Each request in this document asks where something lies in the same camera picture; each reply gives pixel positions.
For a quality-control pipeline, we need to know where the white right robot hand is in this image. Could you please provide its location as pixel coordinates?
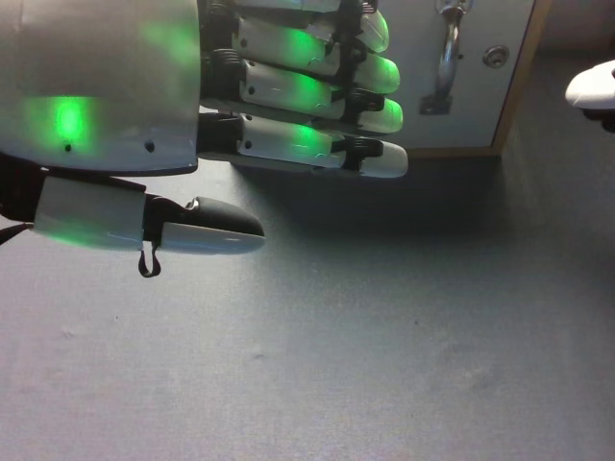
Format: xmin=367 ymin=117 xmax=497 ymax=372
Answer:
xmin=565 ymin=61 xmax=615 ymax=132

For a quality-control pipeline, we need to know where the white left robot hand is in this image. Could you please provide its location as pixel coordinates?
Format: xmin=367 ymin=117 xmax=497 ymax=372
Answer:
xmin=0 ymin=0 xmax=409 ymax=279

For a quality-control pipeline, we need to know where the white cabinet door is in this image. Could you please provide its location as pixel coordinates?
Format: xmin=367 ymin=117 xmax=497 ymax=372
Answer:
xmin=379 ymin=0 xmax=540 ymax=149

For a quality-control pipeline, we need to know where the chrome door handle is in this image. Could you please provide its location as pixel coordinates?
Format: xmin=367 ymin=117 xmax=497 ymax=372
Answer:
xmin=420 ymin=0 xmax=476 ymax=116

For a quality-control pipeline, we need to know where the light wooden box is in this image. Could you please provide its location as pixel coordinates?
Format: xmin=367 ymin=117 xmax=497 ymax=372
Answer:
xmin=406 ymin=0 xmax=554 ymax=159

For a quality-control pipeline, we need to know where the round metal keyhole lock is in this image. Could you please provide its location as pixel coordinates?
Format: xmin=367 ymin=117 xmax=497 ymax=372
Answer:
xmin=481 ymin=44 xmax=510 ymax=68

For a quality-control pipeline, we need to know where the grey table cloth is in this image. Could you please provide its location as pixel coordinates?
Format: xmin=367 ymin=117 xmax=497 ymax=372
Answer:
xmin=0 ymin=47 xmax=615 ymax=461

